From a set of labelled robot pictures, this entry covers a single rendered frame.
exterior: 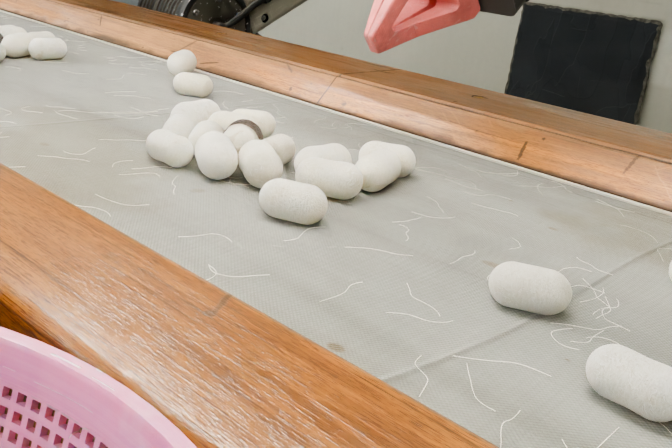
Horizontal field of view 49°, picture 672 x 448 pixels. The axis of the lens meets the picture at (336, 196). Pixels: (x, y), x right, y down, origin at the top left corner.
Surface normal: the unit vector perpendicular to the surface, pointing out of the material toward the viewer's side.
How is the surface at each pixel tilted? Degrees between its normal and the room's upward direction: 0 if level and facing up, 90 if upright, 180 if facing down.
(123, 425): 75
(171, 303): 0
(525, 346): 0
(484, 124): 45
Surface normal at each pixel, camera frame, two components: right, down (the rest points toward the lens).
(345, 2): -0.60, 0.19
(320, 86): -0.40, -0.54
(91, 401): -0.54, -0.05
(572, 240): 0.11, -0.94
